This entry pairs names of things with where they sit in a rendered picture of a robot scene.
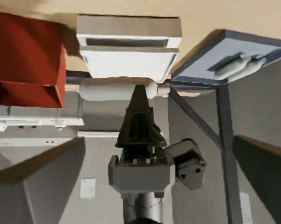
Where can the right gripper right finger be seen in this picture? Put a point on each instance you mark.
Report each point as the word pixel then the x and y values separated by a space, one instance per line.
pixel 261 164

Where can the white digital weighing scale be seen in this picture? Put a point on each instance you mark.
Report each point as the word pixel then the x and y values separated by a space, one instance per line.
pixel 126 46

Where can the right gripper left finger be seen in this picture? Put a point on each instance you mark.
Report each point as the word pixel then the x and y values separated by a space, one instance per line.
pixel 37 190

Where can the red open box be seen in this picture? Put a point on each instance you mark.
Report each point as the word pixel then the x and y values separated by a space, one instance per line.
pixel 31 52

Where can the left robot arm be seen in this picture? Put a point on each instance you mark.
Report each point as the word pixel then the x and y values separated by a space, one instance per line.
pixel 188 159

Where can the grey gas cylinder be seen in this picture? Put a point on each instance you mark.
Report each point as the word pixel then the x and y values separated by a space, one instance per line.
pixel 230 68
pixel 250 67
pixel 118 88

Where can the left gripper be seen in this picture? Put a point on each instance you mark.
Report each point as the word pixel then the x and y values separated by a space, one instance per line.
pixel 139 183

